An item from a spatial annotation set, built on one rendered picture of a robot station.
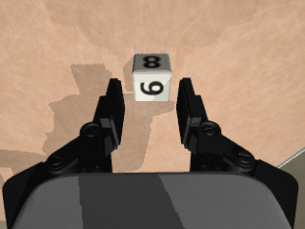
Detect white number cube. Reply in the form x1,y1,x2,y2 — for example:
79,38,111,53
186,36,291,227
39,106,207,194
132,53,172,101

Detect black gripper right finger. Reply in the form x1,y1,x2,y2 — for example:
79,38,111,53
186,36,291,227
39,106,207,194
176,77,298,229

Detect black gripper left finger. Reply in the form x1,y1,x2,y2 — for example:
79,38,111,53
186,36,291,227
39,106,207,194
2,78,125,229

